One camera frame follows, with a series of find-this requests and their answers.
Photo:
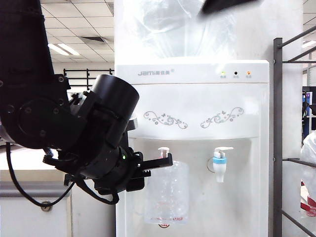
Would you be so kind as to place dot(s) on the white plastic bag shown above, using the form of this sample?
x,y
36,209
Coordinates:
x,y
308,153

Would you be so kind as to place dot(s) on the white water dispenser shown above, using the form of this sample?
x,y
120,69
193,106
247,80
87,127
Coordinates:
x,y
197,98

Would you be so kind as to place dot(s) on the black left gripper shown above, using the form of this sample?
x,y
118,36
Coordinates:
x,y
118,172

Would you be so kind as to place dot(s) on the ceiling air vent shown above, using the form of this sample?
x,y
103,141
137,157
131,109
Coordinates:
x,y
93,40

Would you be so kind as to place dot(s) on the black wall rack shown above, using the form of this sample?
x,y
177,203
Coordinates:
x,y
79,74

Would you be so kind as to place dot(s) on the water jug under plastic bag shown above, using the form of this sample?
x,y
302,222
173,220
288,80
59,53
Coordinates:
x,y
168,29

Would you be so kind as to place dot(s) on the blue lit machine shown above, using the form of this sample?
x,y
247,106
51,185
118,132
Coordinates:
x,y
308,106

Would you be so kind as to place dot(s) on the white desk cabinet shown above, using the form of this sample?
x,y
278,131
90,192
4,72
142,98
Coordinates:
x,y
84,217

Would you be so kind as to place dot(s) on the dark grey metal rack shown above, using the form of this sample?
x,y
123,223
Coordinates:
x,y
277,123

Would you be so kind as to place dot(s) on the round metal cabinet lock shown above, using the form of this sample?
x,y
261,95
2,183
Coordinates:
x,y
47,207

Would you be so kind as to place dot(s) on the red and white object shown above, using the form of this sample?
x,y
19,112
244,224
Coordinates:
x,y
308,205

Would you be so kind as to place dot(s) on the clear textured plastic mug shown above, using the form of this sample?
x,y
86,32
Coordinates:
x,y
168,192

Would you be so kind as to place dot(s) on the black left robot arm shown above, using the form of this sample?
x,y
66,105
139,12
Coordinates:
x,y
37,111

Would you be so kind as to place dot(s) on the red hot water tap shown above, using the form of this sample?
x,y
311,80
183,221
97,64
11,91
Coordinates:
x,y
163,152

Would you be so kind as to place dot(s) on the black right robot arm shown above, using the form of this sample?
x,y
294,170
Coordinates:
x,y
222,6

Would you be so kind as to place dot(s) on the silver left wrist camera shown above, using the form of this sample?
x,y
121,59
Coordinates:
x,y
133,123

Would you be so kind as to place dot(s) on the fluorescent ceiling light panel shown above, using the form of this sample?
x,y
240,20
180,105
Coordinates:
x,y
61,49
309,44

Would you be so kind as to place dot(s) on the blue cold water tap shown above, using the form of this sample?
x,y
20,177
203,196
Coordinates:
x,y
219,170

